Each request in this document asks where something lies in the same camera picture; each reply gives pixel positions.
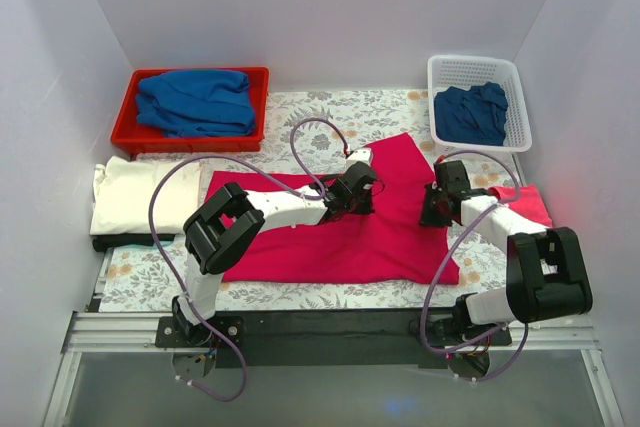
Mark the red plastic tray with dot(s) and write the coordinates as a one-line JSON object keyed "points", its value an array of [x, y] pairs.
{"points": [[131, 137]]}

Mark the folded royal blue t shirt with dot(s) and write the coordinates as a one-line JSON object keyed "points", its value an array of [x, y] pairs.
{"points": [[197, 103]]}

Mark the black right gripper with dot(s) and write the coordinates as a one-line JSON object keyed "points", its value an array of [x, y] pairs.
{"points": [[430, 209]]}

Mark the folded pink t shirt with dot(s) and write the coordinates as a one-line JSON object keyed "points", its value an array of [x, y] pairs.
{"points": [[529, 204]]}

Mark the folded black t shirt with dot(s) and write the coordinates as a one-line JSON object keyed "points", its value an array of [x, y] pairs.
{"points": [[102, 243]]}

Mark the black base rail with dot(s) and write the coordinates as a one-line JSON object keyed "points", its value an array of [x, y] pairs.
{"points": [[322, 337]]}

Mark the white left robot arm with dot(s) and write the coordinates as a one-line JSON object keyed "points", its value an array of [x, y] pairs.
{"points": [[220, 232]]}

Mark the navy blue t shirt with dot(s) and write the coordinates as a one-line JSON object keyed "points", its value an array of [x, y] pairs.
{"points": [[474, 116]]}

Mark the white plastic laundry basket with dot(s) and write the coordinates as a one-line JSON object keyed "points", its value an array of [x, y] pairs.
{"points": [[444, 71]]}

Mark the folded white t shirt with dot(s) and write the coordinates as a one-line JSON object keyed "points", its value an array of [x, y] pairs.
{"points": [[122, 193]]}

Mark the crimson red t shirt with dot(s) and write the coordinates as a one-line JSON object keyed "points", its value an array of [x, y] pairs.
{"points": [[388, 244]]}

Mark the floral patterned table mat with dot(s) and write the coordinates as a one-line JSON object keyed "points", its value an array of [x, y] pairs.
{"points": [[136, 279]]}

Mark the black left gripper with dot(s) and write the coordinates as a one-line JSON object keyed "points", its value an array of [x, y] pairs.
{"points": [[364, 195]]}

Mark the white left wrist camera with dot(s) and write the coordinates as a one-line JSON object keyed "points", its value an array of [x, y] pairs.
{"points": [[362, 155]]}

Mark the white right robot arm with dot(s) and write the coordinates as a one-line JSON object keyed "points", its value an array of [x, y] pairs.
{"points": [[546, 276]]}

